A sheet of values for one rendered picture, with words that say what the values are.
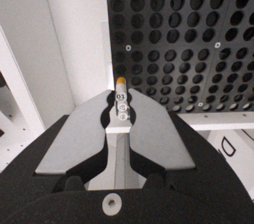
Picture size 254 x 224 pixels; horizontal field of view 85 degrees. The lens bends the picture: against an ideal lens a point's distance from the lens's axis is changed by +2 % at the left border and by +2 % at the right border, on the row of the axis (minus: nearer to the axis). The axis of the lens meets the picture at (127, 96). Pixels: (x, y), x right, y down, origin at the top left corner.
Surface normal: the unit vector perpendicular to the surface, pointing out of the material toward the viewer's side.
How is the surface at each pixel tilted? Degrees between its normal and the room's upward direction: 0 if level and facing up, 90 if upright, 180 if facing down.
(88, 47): 0
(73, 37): 0
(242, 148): 90
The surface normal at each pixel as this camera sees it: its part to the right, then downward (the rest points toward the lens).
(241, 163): -1.00, 0.04
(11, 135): 0.02, 0.50
